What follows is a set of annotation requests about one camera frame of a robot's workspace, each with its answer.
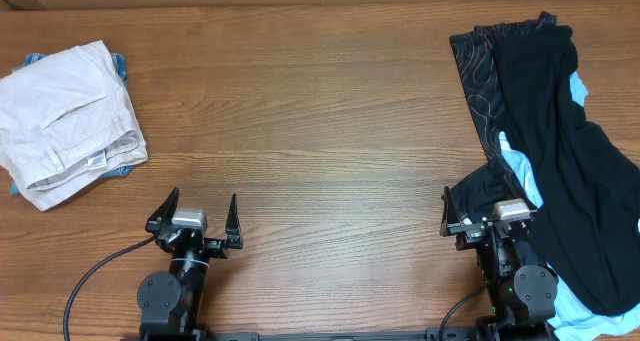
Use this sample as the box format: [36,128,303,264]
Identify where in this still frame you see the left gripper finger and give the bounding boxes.
[225,194,243,248]
[145,187,179,231]

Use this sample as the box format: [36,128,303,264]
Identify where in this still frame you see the black orange patterned jersey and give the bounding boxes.
[450,12,557,222]

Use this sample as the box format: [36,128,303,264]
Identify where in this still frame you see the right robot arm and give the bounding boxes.
[426,187,558,341]

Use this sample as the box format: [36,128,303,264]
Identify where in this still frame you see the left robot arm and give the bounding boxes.
[137,188,244,340]

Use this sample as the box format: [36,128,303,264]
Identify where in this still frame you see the light blue t-shirt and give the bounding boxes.
[498,70,640,341]

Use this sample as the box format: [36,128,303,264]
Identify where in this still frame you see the plain black garment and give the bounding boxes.
[494,25,639,316]

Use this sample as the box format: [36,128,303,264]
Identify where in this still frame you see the white folded shorts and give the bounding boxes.
[1,41,148,211]

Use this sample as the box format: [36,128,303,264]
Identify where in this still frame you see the blue denim garment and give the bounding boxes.
[9,53,134,196]

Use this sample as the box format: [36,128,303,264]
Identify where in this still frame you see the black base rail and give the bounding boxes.
[123,327,555,341]

